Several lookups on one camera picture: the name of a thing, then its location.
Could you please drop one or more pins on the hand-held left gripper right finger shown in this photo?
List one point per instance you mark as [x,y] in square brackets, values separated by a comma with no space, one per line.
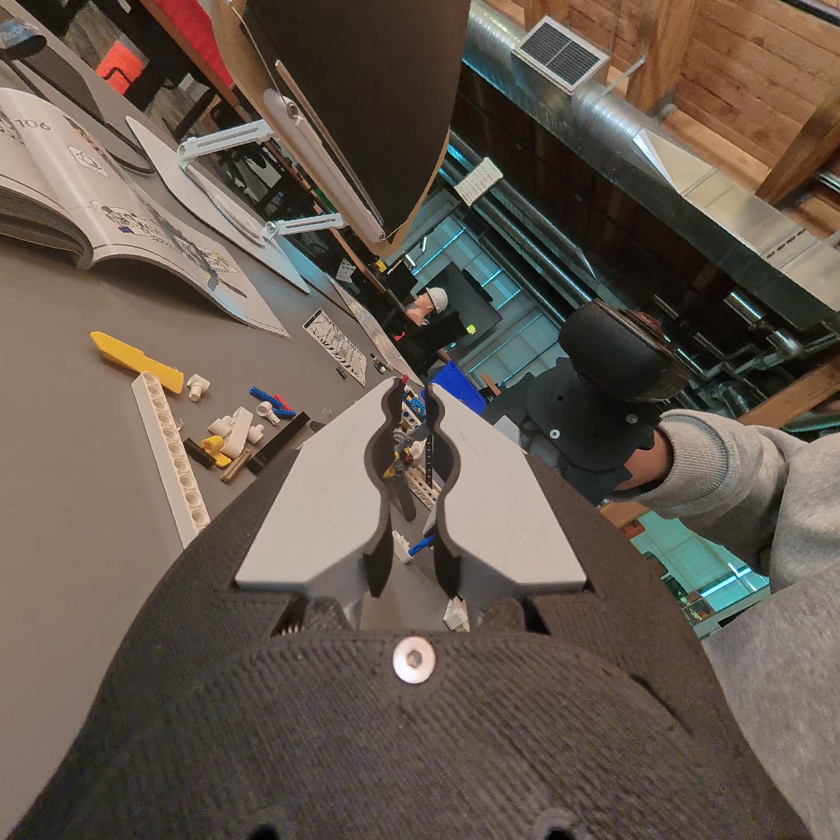
[508,505]

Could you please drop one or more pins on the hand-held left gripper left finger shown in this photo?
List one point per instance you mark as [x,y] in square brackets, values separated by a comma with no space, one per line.
[308,505]

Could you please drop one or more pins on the person's right forearm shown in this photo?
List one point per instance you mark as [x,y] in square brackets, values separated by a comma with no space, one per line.
[728,472]

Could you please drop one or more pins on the long black lego beam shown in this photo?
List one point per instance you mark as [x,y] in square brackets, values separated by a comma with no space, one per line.
[279,443]

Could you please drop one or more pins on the tan lego axle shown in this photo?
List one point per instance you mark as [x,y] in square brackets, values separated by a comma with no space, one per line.
[235,466]

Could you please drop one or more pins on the multicoloured lego model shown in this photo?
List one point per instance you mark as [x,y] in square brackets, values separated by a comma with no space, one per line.
[417,472]

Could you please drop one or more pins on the white lego connector cluster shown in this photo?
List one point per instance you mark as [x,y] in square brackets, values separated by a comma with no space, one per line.
[237,430]

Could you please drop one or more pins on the white lego piece blue pin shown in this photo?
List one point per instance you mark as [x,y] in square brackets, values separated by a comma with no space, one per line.
[403,548]

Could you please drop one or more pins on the small yellow lego piece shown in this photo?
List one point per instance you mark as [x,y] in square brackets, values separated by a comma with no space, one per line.
[215,446]

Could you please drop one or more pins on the blue lego pins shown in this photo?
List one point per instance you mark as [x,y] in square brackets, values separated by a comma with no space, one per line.
[268,397]

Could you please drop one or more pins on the small white lego brick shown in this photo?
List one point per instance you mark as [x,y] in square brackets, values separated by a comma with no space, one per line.
[456,613]

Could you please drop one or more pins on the short black lego beam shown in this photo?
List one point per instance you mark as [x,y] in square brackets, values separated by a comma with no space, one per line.
[197,451]

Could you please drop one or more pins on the long white lego beam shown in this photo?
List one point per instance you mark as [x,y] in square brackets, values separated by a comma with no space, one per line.
[172,453]

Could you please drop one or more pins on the lego sticker sheet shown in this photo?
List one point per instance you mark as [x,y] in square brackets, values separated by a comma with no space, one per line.
[336,346]

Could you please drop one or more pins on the small white lego connector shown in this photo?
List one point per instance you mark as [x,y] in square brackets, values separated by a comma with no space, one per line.
[197,387]

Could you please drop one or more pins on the person's right hand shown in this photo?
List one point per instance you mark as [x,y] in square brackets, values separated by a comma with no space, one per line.
[649,469]

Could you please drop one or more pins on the blue plastic bin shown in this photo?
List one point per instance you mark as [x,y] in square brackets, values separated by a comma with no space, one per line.
[463,387]

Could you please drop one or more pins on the yellow brick separator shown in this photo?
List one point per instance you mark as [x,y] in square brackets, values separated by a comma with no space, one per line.
[138,361]

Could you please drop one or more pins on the wooden ceiling beam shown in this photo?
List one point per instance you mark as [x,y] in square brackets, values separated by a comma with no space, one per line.
[804,151]

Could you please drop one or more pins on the white vent grille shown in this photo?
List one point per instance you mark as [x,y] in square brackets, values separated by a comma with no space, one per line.
[560,52]

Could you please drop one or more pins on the person's grey hoodie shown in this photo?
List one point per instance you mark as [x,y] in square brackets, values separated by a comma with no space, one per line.
[787,695]

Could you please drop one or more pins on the white monitor stand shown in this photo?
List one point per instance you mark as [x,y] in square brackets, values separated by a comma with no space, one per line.
[197,177]

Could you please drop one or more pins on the black computer monitor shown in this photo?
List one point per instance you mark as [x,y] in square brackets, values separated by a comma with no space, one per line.
[367,92]

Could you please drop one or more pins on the open instruction booklet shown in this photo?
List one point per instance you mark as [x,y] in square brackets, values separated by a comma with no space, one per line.
[79,190]

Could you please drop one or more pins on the orange plastic object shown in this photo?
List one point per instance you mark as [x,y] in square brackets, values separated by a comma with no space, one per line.
[118,65]

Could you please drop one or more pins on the red cloth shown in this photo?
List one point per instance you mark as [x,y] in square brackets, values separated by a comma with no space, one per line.
[197,33]

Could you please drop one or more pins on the silver ventilation duct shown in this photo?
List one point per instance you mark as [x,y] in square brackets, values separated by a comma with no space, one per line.
[689,170]

